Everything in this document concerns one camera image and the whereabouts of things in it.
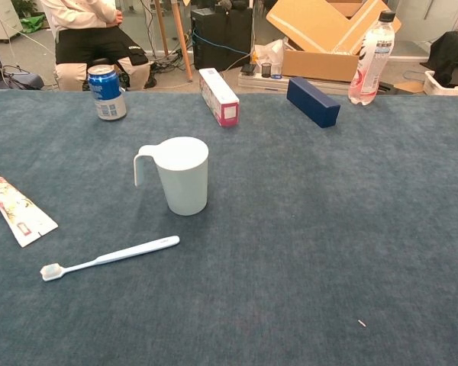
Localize pink drink plastic bottle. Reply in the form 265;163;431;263
347;10;396;107

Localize aluminium profile rails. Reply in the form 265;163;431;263
237;71;354;95

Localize blue soda can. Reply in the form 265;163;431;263
87;64;127;121

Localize dark blue long box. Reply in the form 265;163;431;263
286;76;341;129

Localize wooden easel legs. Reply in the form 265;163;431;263
152;0;194;83

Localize white plastic bag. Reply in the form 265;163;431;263
251;37;289;75

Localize brown cardboard box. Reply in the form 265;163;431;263
266;0;402;83

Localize blue felt table mat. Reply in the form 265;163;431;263
0;89;458;366

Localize chrome swivel stool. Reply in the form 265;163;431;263
92;56;131;91

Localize black computer tower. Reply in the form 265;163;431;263
190;6;253;72

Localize white pink box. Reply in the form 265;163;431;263
198;67;240;128

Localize person in beige trousers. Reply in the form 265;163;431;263
40;0;157;92

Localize white storage bin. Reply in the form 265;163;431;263
422;70;458;96

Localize white printed toothpaste tube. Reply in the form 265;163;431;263
0;170;59;249

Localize black cloth cover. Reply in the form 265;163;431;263
429;30;458;87

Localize green bag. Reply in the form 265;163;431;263
18;14;47;34

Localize dark blue padded seat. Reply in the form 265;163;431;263
0;32;45;91

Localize white cabinet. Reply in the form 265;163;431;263
0;0;24;41

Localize blue network cable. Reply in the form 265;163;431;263
192;30;250;58

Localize white cup with handle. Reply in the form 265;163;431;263
133;136;210;217

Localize light blue toothbrush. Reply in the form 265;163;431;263
40;235;181;282

